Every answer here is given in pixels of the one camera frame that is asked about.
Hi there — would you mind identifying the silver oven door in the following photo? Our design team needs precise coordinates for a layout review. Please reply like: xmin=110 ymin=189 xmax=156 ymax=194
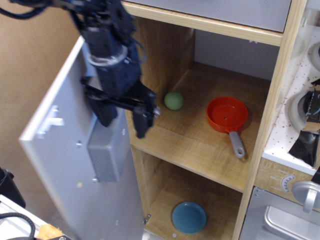
xmin=239 ymin=187 xmax=320 ymax=240

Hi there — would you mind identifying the black torn burner sticker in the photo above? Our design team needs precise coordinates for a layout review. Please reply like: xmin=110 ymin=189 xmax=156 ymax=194
xmin=288 ymin=79 xmax=320 ymax=167

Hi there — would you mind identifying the aluminium extrusion rail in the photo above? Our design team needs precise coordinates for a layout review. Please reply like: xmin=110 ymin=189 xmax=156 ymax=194
xmin=0 ymin=195 xmax=46 ymax=240

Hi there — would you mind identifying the silver oven knob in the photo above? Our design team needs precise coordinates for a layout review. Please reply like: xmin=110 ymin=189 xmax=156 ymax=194
xmin=291 ymin=181 xmax=320 ymax=214

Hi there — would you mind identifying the white speckled stove counter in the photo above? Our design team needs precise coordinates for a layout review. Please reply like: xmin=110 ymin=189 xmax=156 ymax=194
xmin=262 ymin=26 xmax=320 ymax=175

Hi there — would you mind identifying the red toy pan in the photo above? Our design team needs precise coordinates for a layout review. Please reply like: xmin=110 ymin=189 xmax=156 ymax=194
xmin=206 ymin=96 xmax=249 ymax=159

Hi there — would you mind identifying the wooden toy kitchen cabinet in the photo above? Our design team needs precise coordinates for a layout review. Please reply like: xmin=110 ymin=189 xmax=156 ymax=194
xmin=124 ymin=0 xmax=307 ymax=240

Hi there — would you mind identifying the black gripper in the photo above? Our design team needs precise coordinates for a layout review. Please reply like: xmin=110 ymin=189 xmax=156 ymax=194
xmin=79 ymin=42 xmax=161 ymax=140

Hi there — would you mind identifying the black braided cable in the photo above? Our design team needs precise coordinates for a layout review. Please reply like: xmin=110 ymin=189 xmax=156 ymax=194
xmin=0 ymin=212 xmax=36 ymax=238

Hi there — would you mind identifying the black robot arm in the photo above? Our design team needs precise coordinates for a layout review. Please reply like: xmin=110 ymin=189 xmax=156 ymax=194
xmin=0 ymin=0 xmax=160 ymax=139

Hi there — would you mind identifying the blue toy plate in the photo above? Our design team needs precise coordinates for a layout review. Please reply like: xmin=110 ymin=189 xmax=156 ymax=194
xmin=171 ymin=201 xmax=207 ymax=234

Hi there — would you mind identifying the silver freezer door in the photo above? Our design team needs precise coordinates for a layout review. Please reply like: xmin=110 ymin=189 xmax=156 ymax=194
xmin=130 ymin=0 xmax=292 ymax=33

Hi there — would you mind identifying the green toy ball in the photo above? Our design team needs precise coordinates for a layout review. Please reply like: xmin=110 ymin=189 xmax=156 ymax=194
xmin=164 ymin=91 xmax=184 ymax=111

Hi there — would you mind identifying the orange tape piece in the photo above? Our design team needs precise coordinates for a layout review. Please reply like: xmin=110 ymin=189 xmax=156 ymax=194
xmin=36 ymin=224 xmax=64 ymax=240

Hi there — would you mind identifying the silver toy fridge door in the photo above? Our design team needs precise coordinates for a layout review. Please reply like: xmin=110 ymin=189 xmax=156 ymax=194
xmin=19 ymin=37 xmax=144 ymax=240

